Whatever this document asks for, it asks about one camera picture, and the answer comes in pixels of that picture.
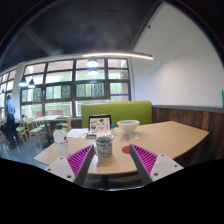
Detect patterned green white cup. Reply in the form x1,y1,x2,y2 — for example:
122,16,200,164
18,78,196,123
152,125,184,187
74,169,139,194
94,134,115,159

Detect long curved linear light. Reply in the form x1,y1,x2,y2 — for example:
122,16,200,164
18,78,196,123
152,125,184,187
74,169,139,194
82,50,155,61

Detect clear plastic water bottle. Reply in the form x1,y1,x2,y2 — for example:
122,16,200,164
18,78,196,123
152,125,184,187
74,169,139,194
52,124,71,159

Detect wooden chairs with green seats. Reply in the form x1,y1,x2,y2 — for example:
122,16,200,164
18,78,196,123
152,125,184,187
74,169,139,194
14,115,73,149

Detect person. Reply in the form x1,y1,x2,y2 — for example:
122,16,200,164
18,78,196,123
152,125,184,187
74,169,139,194
4,94,20,148

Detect black pendant ceiling lamps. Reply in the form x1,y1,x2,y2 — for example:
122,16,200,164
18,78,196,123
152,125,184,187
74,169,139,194
17,56,100,90

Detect light wooden dining table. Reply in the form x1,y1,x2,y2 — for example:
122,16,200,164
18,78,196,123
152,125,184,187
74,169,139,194
32,114,63,145

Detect white paper sheets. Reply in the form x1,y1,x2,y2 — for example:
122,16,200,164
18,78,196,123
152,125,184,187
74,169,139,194
67,127,90,139

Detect black framed picture stand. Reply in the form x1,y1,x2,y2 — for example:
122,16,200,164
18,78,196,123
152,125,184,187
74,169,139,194
87,114,113,136

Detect green upholstered bench backrest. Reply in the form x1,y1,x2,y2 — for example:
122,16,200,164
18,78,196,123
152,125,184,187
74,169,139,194
80,100,154,130

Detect white ceramic bowl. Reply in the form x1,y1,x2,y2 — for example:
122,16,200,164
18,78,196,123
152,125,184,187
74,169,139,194
116,119,141,135

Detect flat round red coaster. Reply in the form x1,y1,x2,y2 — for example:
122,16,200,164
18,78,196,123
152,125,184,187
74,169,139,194
121,145,132,155

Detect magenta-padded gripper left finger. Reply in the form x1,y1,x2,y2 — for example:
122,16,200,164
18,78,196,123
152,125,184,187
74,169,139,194
44,143,96,187

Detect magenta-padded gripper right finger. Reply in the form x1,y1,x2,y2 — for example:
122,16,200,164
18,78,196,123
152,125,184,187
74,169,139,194
128,143,185,186

